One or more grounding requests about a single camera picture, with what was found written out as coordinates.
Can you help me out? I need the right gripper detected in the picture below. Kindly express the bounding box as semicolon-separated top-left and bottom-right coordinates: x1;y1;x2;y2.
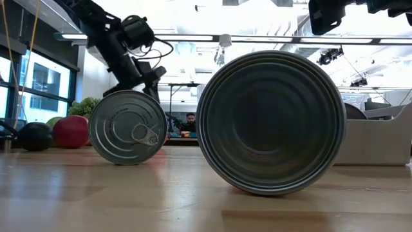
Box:
307;0;348;36

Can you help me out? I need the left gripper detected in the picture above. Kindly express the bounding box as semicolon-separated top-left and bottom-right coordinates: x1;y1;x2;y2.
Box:
102;59;168;104

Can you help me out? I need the teal yellowfin tuna can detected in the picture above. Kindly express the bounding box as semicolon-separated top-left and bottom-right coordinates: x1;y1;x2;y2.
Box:
88;90;168;166

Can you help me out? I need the dark red apple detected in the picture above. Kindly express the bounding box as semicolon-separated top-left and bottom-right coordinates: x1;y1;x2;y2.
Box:
52;115;91;150

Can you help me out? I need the black ceiling spotlight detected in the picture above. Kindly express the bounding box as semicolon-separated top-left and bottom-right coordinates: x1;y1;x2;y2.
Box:
317;46;344;66
350;77;368;88

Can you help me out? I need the green spiky plant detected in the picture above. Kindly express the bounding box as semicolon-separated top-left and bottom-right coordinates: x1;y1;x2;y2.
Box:
68;96;101;119

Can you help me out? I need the person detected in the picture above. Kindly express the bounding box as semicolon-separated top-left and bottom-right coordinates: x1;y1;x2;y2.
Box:
180;111;198;133

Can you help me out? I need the clear plastic bin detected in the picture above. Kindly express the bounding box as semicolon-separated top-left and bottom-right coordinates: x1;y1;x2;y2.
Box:
337;85;412;112
196;83;207;101

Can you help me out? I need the ceiling light strip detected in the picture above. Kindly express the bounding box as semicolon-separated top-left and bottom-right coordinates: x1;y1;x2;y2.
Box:
54;32;412;46

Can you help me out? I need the green pear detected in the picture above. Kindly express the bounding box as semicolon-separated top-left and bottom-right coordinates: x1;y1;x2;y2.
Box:
46;116;64;129

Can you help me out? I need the dark framed window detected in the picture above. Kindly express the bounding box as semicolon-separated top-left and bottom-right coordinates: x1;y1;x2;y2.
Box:
0;35;80;130

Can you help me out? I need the dark background monitor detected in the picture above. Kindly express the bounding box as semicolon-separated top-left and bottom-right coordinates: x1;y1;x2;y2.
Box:
366;101;392;111

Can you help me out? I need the dark round fruit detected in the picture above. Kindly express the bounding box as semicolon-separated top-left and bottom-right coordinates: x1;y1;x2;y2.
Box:
17;122;53;152

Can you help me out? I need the grey plastic tray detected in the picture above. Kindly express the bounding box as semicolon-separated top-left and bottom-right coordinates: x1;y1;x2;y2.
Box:
333;102;412;167

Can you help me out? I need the black metal table frame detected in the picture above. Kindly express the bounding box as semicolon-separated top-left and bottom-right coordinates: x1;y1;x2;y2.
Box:
164;137;200;147

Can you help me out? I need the yellow extension cable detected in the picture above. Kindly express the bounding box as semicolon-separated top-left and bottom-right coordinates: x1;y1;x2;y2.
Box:
0;0;42;128

